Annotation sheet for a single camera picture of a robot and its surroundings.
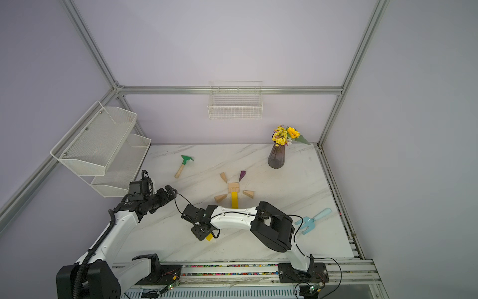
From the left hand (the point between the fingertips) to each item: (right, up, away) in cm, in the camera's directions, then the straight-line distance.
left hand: (169, 198), depth 86 cm
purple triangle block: (+34, +10, +19) cm, 40 cm away
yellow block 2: (+21, -14, -11) cm, 27 cm away
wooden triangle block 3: (+38, 0, +11) cm, 39 cm away
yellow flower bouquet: (+55, +30, +3) cm, 62 cm away
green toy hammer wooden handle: (0, +18, +23) cm, 30 cm away
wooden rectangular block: (+29, +4, +16) cm, 33 cm away
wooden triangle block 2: (+22, -2, +9) cm, 24 cm away
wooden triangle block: (+23, +9, +19) cm, 31 cm away
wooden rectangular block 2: (+29, +2, +12) cm, 32 cm away
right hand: (+17, -15, 0) cm, 23 cm away
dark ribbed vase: (+54, +20, +19) cm, 60 cm away
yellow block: (+30, -3, +10) cm, 32 cm away
